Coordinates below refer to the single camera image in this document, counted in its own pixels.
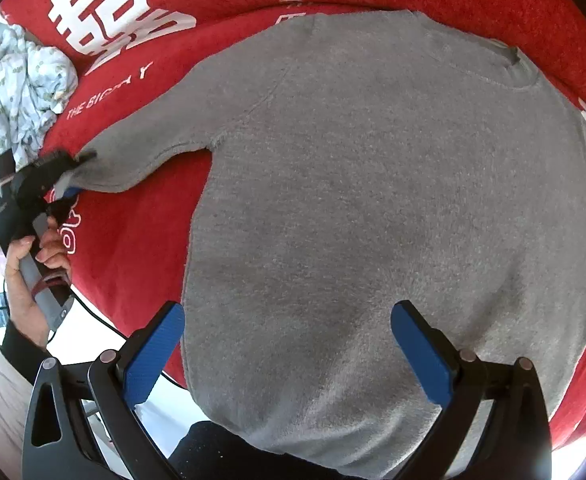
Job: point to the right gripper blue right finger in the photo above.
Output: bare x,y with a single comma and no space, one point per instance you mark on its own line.
515,442

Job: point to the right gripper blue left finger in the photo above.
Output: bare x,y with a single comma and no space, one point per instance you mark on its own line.
59,443

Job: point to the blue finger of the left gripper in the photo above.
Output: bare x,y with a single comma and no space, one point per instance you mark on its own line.
65,192
85,156

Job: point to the grey knit sweater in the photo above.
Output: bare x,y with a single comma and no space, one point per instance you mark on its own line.
373,219

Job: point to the beige sleeve left forearm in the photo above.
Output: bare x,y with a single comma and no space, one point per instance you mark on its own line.
20,359

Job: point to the person's left hand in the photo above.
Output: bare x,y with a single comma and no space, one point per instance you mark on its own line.
24,312

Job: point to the red printed bed blanket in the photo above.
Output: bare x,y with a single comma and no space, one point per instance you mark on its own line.
138,239

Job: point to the white floral crumpled quilt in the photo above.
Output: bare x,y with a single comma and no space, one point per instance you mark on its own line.
36,83

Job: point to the person's dark trousers leg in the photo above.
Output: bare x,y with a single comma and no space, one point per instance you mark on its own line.
209,451

